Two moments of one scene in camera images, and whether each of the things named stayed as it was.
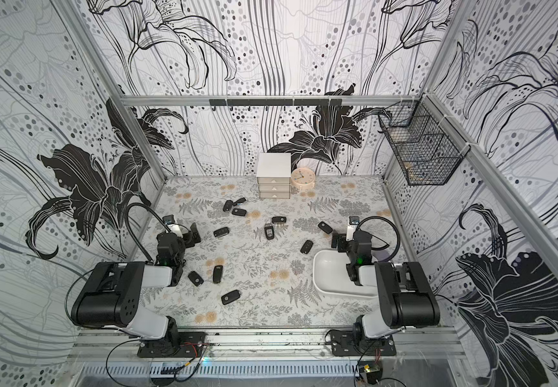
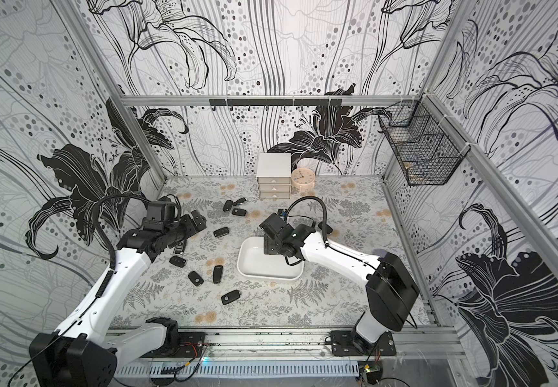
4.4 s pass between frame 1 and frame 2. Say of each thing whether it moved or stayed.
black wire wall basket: stayed
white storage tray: moved
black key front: stayed
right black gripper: moved
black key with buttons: stayed
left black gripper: moved
